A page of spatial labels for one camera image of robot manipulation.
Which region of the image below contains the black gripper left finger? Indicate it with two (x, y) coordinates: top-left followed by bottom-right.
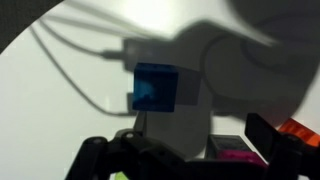
(64, 110), (188, 180)

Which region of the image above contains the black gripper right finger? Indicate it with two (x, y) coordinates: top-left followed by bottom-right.
(244, 112), (320, 180)

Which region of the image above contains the blue cube block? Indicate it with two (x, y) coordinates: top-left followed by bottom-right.
(131, 62), (180, 114)

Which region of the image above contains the orange cube block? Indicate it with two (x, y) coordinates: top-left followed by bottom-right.
(277, 117), (320, 148)

